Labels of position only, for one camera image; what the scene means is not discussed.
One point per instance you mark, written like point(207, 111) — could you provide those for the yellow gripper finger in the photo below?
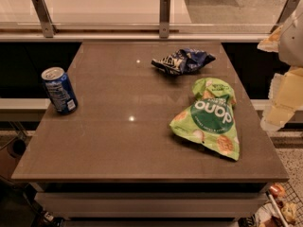
point(285, 97)
point(270, 44)

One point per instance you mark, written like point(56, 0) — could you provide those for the blue chip bag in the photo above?
point(184, 61)

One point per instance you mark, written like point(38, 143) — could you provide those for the green chip bag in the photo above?
point(210, 121)

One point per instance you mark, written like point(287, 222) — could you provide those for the blue pepsi can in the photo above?
point(59, 90)

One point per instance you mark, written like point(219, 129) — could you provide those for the right metal railing bracket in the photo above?
point(288, 9)

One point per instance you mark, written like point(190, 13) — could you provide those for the metal railing bracket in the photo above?
point(288, 9)
point(164, 16)
point(46, 23)

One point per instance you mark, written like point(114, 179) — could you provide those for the middle metal railing bracket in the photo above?
point(164, 16)

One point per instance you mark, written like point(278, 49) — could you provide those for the wire basket with snacks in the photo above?
point(282, 209)

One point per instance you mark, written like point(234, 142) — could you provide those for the left metal railing bracket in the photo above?
point(46, 23)

